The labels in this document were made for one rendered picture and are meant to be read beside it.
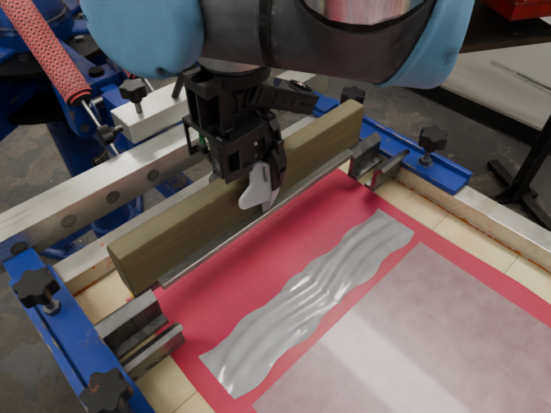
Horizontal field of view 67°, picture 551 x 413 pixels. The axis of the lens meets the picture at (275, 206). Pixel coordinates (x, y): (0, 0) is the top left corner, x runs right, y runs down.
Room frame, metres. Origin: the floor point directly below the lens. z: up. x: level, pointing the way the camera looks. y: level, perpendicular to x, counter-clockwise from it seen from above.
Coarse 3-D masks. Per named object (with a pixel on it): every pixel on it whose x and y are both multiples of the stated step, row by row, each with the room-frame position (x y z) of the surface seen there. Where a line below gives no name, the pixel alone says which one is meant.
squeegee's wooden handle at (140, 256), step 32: (320, 128) 0.48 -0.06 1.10; (352, 128) 0.51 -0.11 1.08; (288, 160) 0.42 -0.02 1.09; (320, 160) 0.47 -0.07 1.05; (224, 192) 0.35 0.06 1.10; (160, 224) 0.30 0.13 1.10; (192, 224) 0.31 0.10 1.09; (224, 224) 0.34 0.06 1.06; (128, 256) 0.26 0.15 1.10; (160, 256) 0.28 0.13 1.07; (128, 288) 0.26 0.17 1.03
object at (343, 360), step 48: (240, 240) 0.40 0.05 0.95; (192, 288) 0.31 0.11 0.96; (240, 288) 0.31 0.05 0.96; (192, 336) 0.24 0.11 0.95; (336, 336) 0.24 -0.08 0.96; (192, 384) 0.18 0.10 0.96; (288, 384) 0.18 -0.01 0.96; (336, 384) 0.18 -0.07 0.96; (384, 384) 0.18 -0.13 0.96; (432, 384) 0.18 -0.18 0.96
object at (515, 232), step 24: (312, 120) 0.65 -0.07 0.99; (192, 192) 0.46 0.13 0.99; (432, 192) 0.48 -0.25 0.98; (144, 216) 0.41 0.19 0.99; (456, 216) 0.44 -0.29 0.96; (480, 216) 0.42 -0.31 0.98; (504, 216) 0.41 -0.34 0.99; (96, 240) 0.37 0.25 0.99; (504, 240) 0.39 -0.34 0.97; (528, 240) 0.37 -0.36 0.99; (72, 264) 0.33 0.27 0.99; (96, 264) 0.33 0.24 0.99; (72, 288) 0.30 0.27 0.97
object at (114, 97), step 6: (114, 90) 0.67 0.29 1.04; (102, 96) 0.66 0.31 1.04; (108, 96) 0.66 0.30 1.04; (114, 96) 0.66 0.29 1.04; (120, 96) 0.66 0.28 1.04; (108, 102) 0.64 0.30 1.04; (114, 102) 0.63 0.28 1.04; (120, 102) 0.63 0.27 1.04; (126, 102) 0.63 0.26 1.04; (108, 108) 0.65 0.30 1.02; (114, 108) 0.63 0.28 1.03; (108, 114) 0.66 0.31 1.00; (174, 126) 0.57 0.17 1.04; (162, 132) 0.55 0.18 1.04; (150, 138) 0.55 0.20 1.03
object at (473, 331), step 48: (336, 192) 0.50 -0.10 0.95; (288, 240) 0.40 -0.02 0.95; (336, 240) 0.40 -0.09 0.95; (432, 240) 0.40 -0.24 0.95; (384, 288) 0.31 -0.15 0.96; (432, 288) 0.31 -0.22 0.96; (480, 288) 0.31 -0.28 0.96; (528, 288) 0.31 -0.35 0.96; (384, 336) 0.24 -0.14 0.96; (432, 336) 0.24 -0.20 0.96; (480, 336) 0.24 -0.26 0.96; (528, 336) 0.24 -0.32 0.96; (480, 384) 0.18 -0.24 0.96; (528, 384) 0.18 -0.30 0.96
